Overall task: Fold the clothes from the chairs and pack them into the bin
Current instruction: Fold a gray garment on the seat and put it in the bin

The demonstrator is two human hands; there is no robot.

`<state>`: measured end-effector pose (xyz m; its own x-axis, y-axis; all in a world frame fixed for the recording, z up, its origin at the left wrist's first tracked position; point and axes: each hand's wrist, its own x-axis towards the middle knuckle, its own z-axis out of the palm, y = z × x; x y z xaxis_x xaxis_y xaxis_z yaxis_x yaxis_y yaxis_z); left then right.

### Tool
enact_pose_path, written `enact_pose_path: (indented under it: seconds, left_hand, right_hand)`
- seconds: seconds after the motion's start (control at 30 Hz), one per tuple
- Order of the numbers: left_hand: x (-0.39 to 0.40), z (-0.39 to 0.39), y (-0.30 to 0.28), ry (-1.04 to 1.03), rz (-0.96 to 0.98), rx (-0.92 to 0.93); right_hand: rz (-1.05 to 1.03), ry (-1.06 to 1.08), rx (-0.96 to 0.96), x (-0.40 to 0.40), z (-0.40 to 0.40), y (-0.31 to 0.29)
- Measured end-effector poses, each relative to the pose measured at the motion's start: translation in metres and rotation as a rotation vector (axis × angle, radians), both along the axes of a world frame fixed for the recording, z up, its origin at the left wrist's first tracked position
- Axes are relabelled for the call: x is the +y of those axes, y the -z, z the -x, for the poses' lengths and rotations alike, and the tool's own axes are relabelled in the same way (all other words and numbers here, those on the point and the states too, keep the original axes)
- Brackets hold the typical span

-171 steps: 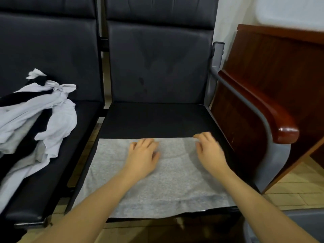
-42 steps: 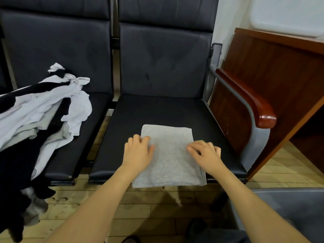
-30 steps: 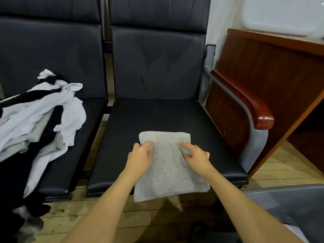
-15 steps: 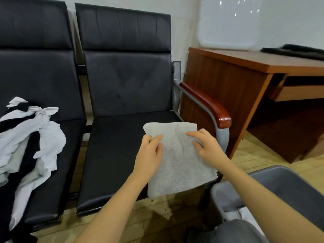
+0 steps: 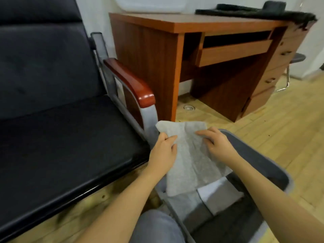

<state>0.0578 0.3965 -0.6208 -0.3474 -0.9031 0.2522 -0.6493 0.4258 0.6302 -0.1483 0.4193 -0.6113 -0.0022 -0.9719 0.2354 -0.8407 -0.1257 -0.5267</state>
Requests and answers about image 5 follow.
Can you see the chrome chair leg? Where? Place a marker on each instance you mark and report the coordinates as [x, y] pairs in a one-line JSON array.
[[284, 78]]

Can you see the black board green print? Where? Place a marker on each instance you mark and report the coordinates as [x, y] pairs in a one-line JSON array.
[[253, 12]]

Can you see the person's right hand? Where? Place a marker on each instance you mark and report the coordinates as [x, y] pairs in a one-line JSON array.
[[218, 145]]

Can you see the white t-shirt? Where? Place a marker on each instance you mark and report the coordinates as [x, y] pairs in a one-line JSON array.
[[220, 194]]

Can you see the round metal floor drain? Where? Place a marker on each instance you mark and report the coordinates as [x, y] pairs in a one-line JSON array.
[[189, 107]]

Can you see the black leather bench seat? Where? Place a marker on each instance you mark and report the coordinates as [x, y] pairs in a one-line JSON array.
[[50, 124]]

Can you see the black office chair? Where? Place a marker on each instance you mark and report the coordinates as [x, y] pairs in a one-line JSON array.
[[274, 5]]

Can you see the grey plastic storage bin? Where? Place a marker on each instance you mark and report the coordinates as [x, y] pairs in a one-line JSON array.
[[263, 164]]

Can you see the brown wooden desk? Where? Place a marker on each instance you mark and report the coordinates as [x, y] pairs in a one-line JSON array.
[[152, 48]]

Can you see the white plastic tray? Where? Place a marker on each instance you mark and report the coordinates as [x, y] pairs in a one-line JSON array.
[[152, 5]]

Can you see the person's right forearm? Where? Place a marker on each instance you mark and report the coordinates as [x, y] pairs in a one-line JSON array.
[[281, 200]]

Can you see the person's blue jeans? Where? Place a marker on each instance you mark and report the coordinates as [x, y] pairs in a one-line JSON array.
[[157, 227]]

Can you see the person's left forearm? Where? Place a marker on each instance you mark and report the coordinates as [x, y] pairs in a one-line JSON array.
[[119, 212]]

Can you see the person's left hand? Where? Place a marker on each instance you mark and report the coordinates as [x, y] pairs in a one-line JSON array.
[[163, 157]]

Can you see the grey t-shirt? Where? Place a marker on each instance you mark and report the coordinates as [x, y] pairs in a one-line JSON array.
[[192, 159]]

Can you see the brown wooden bench armrest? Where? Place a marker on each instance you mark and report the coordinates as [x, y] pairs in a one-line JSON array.
[[134, 83]]

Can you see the brown wooden cabinet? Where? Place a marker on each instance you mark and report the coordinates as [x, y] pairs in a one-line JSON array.
[[273, 68]]

